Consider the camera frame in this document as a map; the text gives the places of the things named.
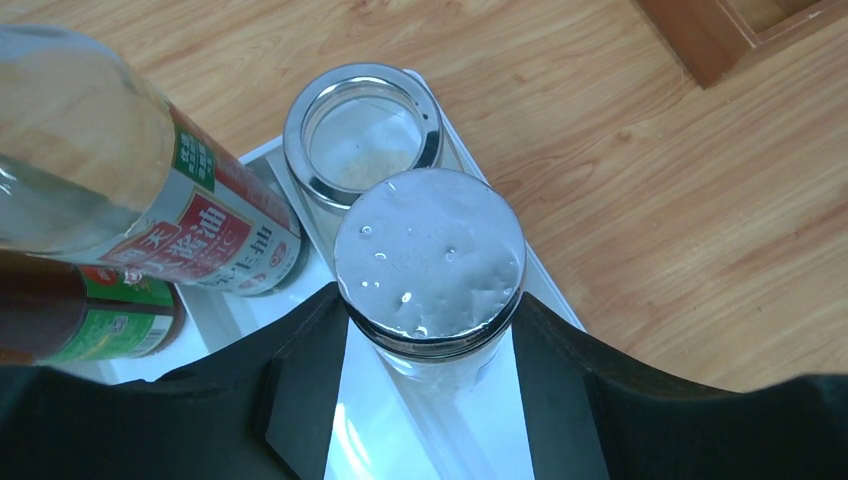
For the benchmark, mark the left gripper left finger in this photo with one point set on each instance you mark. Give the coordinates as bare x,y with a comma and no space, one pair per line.
260,408

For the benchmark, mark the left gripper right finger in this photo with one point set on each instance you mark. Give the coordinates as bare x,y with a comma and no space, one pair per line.
594,412

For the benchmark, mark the white-lid spice shaker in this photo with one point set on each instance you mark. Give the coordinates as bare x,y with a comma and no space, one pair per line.
431,264

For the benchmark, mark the yellow-cap green bottle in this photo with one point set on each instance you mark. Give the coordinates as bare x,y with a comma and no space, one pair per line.
56,313

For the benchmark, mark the black-cap clear sauce bottle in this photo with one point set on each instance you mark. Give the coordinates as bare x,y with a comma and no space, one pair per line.
99,168

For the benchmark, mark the clear lidded glass jar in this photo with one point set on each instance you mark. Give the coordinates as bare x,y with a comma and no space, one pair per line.
352,127

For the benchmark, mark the wooden compartment organizer box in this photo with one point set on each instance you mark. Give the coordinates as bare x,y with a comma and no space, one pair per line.
717,39

